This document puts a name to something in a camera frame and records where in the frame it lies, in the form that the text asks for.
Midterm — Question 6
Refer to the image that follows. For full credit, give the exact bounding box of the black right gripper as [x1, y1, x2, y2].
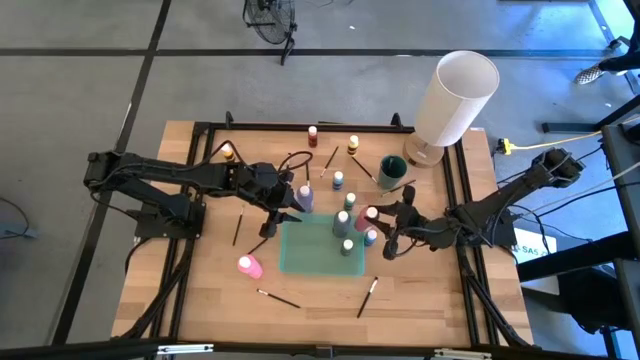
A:
[372, 185, 426, 260]

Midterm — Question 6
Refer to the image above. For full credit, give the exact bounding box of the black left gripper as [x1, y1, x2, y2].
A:
[244, 162, 306, 239]

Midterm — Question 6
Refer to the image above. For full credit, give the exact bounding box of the large purple paint bottle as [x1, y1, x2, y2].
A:
[296, 184, 315, 215]

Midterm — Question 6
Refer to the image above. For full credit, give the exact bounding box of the large red paint bottle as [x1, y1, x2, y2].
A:
[354, 206, 380, 234]

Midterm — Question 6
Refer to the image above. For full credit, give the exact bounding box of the teal plastic tray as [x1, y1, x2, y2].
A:
[278, 212, 367, 278]

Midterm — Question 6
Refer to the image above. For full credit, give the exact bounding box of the large grey paint bottle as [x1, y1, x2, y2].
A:
[332, 209, 352, 239]

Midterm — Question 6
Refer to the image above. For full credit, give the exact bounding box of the large pink paint bottle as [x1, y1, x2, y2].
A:
[237, 254, 264, 280]

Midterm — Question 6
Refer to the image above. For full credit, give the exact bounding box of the dark green cup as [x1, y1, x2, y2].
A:
[377, 154, 409, 190]

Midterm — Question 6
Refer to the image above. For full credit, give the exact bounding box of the white shade table lamp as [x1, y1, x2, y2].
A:
[402, 49, 501, 169]

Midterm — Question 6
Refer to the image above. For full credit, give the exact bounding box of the white printed sign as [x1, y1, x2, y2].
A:
[512, 228, 559, 265]

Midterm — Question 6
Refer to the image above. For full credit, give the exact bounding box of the black floor fan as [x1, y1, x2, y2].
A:
[242, 0, 299, 67]

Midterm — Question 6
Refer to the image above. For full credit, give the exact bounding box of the person's shoe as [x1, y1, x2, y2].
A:
[574, 63, 609, 85]

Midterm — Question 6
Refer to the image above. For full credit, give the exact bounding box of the person's leg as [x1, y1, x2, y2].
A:
[599, 0, 640, 76]

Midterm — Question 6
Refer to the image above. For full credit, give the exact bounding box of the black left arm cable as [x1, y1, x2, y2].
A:
[209, 139, 314, 176]

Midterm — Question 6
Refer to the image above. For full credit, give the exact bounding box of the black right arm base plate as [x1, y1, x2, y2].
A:
[447, 207, 519, 247]

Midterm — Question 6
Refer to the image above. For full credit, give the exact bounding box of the yellow extension cord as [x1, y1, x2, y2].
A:
[497, 113, 640, 156]

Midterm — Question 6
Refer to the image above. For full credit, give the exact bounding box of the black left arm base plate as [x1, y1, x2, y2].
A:
[132, 199, 206, 239]

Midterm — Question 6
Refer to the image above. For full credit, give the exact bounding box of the silver rail bracket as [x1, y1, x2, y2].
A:
[157, 343, 215, 356]
[433, 348, 494, 360]

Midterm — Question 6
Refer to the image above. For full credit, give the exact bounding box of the black power cable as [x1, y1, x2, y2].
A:
[494, 144, 606, 189]
[519, 180, 640, 236]

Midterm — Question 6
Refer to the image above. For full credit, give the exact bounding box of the beige cable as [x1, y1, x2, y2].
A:
[524, 159, 640, 214]

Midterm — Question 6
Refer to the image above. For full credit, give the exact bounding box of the black camera rail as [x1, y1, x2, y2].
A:
[0, 337, 640, 360]

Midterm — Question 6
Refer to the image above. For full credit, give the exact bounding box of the black cable with grey plug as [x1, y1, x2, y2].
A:
[0, 196, 40, 240]

